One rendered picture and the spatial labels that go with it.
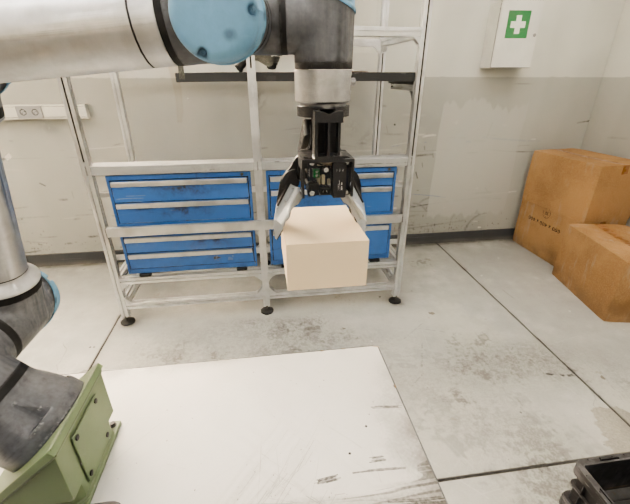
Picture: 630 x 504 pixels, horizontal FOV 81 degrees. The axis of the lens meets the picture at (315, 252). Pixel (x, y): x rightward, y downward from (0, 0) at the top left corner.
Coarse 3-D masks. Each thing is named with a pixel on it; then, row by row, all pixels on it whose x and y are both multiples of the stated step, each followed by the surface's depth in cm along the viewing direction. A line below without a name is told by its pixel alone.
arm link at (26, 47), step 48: (0, 0) 31; (48, 0) 31; (96, 0) 31; (144, 0) 31; (192, 0) 29; (240, 0) 29; (0, 48) 32; (48, 48) 32; (96, 48) 33; (144, 48) 33; (192, 48) 31; (240, 48) 31
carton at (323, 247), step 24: (312, 216) 62; (336, 216) 62; (288, 240) 53; (312, 240) 53; (336, 240) 53; (360, 240) 53; (288, 264) 53; (312, 264) 54; (336, 264) 54; (360, 264) 55; (288, 288) 55; (312, 288) 56
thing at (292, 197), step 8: (288, 192) 56; (296, 192) 54; (288, 200) 56; (296, 200) 57; (280, 208) 57; (288, 208) 54; (280, 216) 56; (288, 216) 58; (280, 224) 58; (280, 232) 59
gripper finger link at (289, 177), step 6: (294, 162) 55; (288, 168) 56; (294, 168) 55; (288, 174) 55; (294, 174) 55; (282, 180) 55; (288, 180) 55; (294, 180) 55; (282, 186) 56; (288, 186) 56; (282, 192) 56; (282, 198) 56
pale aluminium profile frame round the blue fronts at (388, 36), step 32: (384, 0) 225; (384, 32) 174; (416, 32) 176; (384, 64) 240; (416, 64) 183; (64, 96) 167; (256, 96) 177; (416, 96) 188; (128, 128) 237; (256, 128) 184; (416, 128) 195; (128, 160) 244; (256, 160) 191; (96, 192) 187; (256, 192) 197; (192, 224) 198; (224, 224) 201; (256, 224) 203; (128, 288) 230; (352, 288) 232; (384, 288) 235; (128, 320) 221
